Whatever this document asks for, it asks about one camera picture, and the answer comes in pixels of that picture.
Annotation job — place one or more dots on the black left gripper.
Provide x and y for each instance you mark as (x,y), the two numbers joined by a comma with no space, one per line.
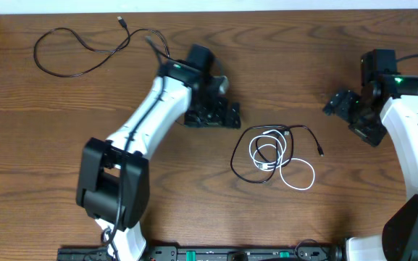
(219,118)

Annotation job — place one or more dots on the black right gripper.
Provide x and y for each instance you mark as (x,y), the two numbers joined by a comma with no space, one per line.
(340,104)

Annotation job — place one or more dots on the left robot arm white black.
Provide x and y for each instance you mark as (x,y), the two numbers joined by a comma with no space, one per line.
(113,184)

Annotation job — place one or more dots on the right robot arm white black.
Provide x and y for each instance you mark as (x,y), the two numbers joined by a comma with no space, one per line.
(387,105)

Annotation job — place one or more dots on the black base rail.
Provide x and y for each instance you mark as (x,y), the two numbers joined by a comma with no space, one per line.
(307,250)

